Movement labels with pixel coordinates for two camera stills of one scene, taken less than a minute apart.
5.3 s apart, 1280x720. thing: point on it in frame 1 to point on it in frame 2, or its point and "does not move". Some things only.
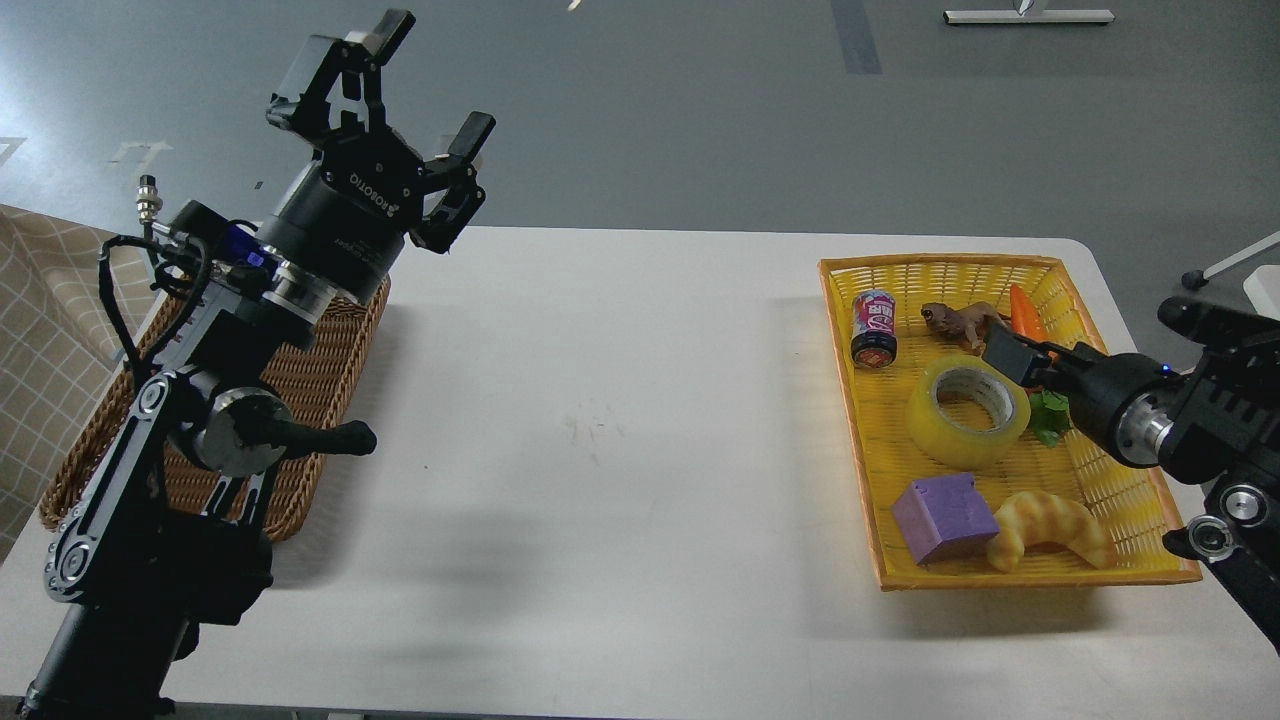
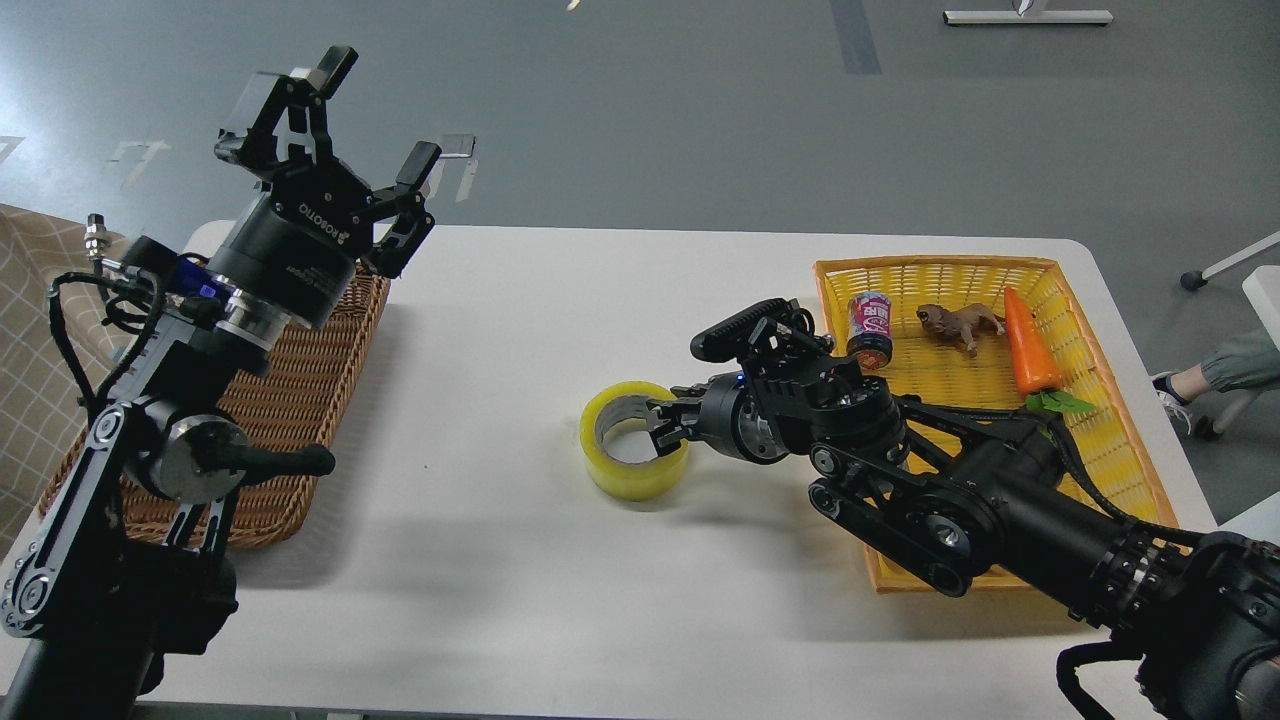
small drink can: [874, 341] does not move
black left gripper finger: [453, 191] to [393, 254]
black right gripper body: [1117, 401] to [734, 421]
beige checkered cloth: [62, 358] does not move
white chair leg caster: [1195, 279] does not move
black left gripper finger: [335, 87] to [293, 113]
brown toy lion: [968, 325] does not move
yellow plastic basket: [974, 480] does not move
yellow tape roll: [964, 412] to [638, 482]
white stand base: [1033, 16] does not move
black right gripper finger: [1018, 357] to [688, 401]
